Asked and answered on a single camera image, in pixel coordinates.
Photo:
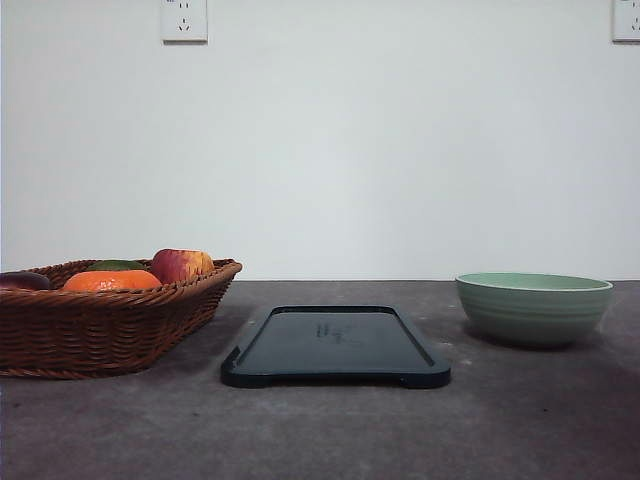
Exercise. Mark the light green ceramic bowl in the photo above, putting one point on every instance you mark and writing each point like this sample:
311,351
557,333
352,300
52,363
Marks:
526,309

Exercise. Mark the brown wicker basket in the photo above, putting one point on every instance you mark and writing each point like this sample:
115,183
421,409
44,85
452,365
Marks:
86,318

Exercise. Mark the dark teal rectangular tray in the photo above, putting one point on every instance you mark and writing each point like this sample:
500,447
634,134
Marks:
298,345

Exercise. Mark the red yellow apple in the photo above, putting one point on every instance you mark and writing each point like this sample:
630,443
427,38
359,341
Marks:
172,264

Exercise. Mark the green avocado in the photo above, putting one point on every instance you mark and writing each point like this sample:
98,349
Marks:
115,264

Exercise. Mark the orange mandarin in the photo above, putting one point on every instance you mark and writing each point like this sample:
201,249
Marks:
113,281

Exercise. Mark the dark red plum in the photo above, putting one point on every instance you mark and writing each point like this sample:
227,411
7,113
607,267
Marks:
24,280

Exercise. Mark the white wall socket left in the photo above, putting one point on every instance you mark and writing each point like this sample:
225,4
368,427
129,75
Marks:
183,23

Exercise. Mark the white wall socket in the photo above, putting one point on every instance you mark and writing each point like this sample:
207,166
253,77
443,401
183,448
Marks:
624,23
183,23

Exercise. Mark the white wall socket right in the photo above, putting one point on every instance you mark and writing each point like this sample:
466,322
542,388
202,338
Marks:
624,23

